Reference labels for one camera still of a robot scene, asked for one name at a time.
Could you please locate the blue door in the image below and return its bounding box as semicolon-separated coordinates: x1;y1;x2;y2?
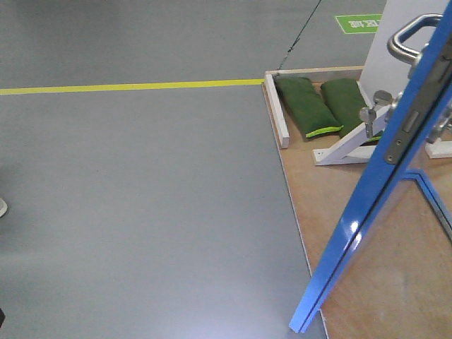
289;6;451;333

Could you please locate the white triangular door brace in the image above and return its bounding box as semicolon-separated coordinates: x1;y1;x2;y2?
312;105;390;166

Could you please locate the metal door latch plate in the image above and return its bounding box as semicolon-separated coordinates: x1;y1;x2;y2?
384;53;451;165

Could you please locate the left green sandbag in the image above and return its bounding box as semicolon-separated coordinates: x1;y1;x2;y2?
275;77;343;138

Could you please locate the green sandbag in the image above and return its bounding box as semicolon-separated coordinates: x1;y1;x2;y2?
275;77;343;138
321;78;367;138

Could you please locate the right green sandbag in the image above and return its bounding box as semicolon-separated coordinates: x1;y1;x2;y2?
321;78;367;138

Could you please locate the plywood base platform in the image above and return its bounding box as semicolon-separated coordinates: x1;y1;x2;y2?
261;65;452;339

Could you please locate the white block on platform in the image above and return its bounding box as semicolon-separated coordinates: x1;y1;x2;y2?
425;138;452;159

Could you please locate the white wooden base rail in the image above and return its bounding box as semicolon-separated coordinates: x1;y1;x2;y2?
263;72;290;149

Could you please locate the dark cable on floor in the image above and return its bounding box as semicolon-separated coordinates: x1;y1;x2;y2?
277;0;323;71

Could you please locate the silver door lever handle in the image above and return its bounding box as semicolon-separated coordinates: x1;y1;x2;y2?
386;13;443;66

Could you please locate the silver inner door handle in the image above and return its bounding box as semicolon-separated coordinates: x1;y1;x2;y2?
427;106;451;144

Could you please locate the white sneaker nearer camera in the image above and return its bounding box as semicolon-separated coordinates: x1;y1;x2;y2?
0;198;8;218

